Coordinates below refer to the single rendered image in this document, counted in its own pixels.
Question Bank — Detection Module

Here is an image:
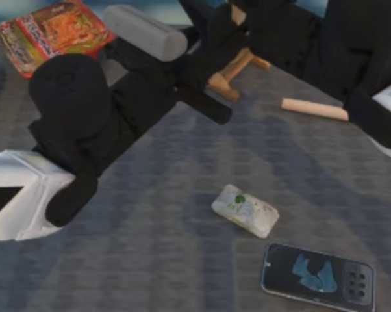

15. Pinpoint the white cylinder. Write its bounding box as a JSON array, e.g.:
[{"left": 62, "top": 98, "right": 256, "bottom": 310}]
[{"left": 103, "top": 4, "right": 189, "bottom": 63}]

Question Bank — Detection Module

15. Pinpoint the small wooden stand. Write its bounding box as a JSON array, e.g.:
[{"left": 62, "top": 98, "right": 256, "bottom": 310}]
[{"left": 205, "top": 5, "right": 272, "bottom": 103}]

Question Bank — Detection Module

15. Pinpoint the red instant noodle packet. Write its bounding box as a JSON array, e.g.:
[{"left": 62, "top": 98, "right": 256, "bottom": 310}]
[{"left": 0, "top": 0, "right": 118, "bottom": 79}]

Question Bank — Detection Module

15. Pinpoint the beige cylindrical stick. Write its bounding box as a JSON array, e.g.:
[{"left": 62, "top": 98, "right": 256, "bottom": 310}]
[{"left": 281, "top": 97, "right": 350, "bottom": 122}]

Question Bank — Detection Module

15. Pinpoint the black smartphone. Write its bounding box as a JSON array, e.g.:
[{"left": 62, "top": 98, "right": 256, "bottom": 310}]
[{"left": 259, "top": 242, "right": 377, "bottom": 310}]

